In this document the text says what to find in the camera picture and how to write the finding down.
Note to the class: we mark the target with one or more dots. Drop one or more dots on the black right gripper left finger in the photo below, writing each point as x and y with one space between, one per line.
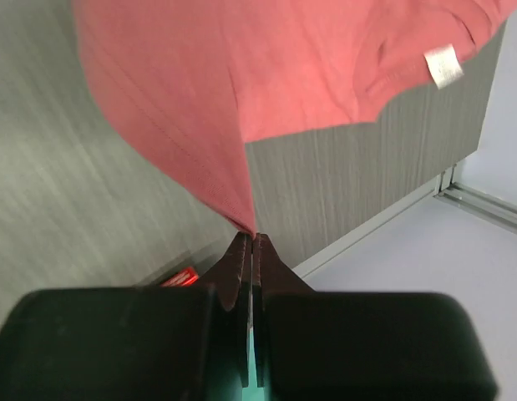
133 343

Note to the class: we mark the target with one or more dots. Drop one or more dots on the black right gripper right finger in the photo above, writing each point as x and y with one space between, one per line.
312 345

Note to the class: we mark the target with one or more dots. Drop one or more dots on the red book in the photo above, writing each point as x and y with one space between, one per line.
183 278

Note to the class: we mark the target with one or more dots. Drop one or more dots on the aluminium frame rail right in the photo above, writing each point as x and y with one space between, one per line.
419 209

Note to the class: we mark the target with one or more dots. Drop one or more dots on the pink t-shirt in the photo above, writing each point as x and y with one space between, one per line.
189 83

